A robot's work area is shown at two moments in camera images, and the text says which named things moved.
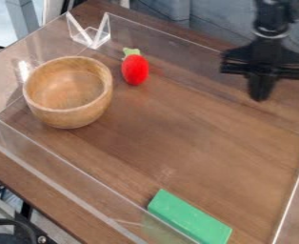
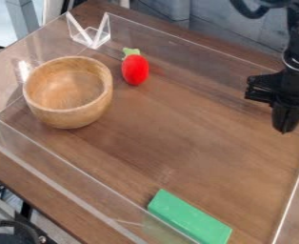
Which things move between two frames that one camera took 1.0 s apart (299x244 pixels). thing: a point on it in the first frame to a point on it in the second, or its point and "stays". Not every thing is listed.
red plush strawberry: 134,67 stays
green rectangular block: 188,220 stays
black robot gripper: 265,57 to 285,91
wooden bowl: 66,91 stays
